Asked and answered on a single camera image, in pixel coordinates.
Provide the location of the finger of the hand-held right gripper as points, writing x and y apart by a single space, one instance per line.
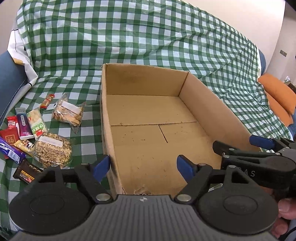
235 148
261 140

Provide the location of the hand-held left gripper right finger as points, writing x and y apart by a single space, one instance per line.
185 166

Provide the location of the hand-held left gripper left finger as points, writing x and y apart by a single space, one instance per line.
103 165

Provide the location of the cardboard box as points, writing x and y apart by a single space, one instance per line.
143 139

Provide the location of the clear bag of nut brittle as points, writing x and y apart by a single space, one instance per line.
52 150

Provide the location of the clear bag of cookies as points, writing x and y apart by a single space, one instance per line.
67 112

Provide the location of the dark brown chocolate bar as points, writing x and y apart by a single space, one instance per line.
25 172

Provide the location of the green label rice cracker packet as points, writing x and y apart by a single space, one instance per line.
37 122

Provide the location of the yellow candy packet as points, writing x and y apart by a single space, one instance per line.
24 146

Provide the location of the small orange candy bar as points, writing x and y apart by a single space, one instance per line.
47 101

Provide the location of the purple and white packet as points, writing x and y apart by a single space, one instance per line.
23 124

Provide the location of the purple chocolate bar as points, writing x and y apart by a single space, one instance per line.
9 149

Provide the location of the red square packet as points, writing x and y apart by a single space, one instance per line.
9 139

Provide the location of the red packet with blue edge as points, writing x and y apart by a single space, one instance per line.
11 122

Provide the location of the person's right hand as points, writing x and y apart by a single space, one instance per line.
285 209

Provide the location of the orange cushion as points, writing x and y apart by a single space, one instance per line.
277 92

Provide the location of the blue sofa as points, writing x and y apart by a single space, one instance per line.
9 78

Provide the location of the green checkered cloth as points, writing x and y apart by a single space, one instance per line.
115 34

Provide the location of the white printed cloth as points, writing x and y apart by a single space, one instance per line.
20 51

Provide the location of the wall switch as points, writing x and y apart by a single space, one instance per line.
283 52

